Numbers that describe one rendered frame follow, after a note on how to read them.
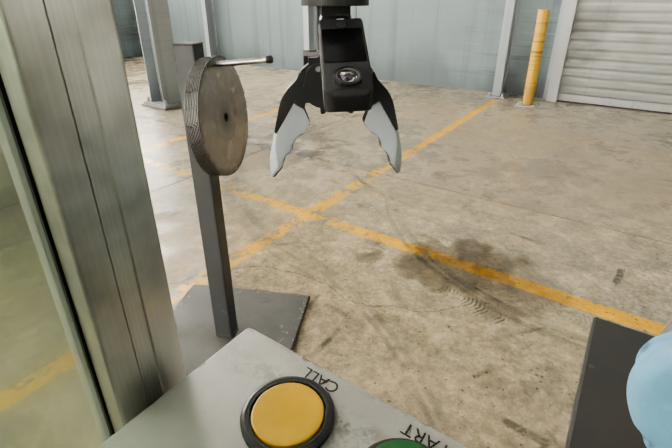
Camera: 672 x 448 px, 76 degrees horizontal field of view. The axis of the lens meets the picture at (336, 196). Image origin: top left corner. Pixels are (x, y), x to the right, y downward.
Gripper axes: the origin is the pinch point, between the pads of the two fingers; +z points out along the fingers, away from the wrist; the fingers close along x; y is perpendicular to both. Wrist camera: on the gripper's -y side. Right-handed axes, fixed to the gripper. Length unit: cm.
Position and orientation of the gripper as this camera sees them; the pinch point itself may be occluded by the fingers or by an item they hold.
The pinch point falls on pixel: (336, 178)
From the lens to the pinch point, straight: 51.0
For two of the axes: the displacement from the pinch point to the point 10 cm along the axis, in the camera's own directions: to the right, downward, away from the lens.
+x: -10.0, 0.3, -0.7
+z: 0.0, 9.1, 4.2
